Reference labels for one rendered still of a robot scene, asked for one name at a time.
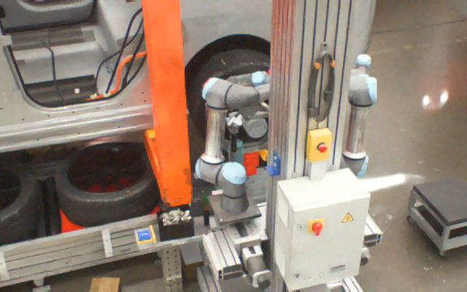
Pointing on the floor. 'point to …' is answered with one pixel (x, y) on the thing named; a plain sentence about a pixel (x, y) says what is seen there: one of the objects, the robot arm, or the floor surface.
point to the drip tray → (44, 152)
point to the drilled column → (172, 268)
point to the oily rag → (64, 151)
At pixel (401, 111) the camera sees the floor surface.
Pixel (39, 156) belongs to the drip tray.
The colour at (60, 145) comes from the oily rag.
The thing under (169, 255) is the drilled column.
